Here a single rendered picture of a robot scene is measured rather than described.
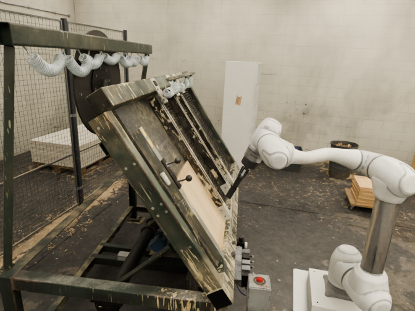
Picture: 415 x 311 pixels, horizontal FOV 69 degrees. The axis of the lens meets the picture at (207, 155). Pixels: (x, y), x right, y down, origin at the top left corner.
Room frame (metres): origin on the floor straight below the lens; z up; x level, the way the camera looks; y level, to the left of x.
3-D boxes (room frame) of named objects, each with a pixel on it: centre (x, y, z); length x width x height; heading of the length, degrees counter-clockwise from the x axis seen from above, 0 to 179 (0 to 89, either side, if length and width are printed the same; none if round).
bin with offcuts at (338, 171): (5.62, -2.60, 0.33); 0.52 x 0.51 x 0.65; 166
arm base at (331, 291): (1.46, -0.80, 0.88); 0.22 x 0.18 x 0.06; 164
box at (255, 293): (1.39, -0.32, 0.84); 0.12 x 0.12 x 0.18; 84
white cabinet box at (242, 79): (5.92, -0.61, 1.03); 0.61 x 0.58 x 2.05; 166
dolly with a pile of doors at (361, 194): (4.32, -2.46, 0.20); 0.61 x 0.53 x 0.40; 166
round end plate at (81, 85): (2.45, 0.85, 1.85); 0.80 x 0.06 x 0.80; 174
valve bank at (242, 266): (1.83, -0.29, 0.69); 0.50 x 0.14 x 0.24; 174
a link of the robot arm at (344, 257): (1.43, -0.80, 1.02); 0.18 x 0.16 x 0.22; 7
